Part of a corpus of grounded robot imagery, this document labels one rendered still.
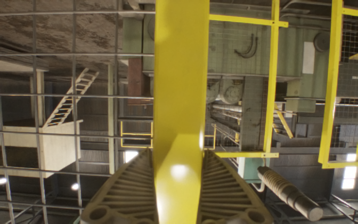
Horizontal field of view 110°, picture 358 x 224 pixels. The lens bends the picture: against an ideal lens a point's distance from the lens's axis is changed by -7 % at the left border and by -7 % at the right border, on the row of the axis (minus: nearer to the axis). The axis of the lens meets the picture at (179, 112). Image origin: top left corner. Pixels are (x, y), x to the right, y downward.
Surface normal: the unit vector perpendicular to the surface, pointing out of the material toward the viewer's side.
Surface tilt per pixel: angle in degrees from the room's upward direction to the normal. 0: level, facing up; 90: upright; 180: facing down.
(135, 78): 90
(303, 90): 90
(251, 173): 90
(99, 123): 90
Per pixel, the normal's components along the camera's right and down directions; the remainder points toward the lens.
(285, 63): 0.01, 0.08
